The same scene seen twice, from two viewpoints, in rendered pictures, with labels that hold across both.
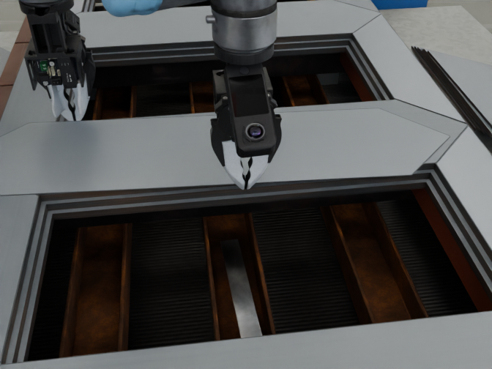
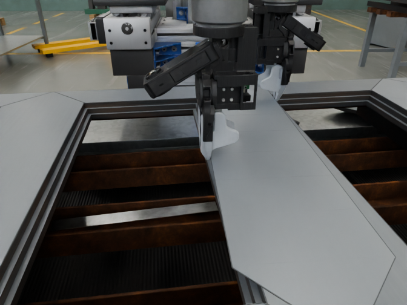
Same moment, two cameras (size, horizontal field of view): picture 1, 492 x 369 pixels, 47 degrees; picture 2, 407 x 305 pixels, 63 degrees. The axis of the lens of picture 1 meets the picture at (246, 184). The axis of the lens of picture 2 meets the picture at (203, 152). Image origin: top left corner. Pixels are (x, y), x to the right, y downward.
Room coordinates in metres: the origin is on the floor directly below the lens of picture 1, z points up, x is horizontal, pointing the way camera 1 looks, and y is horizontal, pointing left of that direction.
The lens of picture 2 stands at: (0.61, -0.48, 1.13)
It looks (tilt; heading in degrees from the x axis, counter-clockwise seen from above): 29 degrees down; 90
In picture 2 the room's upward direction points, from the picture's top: straight up
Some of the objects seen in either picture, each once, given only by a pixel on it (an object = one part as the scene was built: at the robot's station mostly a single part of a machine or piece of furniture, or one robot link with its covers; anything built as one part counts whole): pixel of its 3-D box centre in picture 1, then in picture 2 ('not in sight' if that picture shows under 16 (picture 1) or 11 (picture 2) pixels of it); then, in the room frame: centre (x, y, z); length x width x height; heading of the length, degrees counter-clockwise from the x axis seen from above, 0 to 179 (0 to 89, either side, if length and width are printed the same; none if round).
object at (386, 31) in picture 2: not in sight; (393, 27); (3.59, 5.02, 0.29); 0.62 x 0.43 x 0.57; 109
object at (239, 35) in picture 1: (241, 24); (218, 7); (0.63, 0.01, 1.08); 0.08 x 0.08 x 0.05
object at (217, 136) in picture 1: (228, 135); not in sight; (0.61, 0.02, 0.94); 0.05 x 0.02 x 0.09; 97
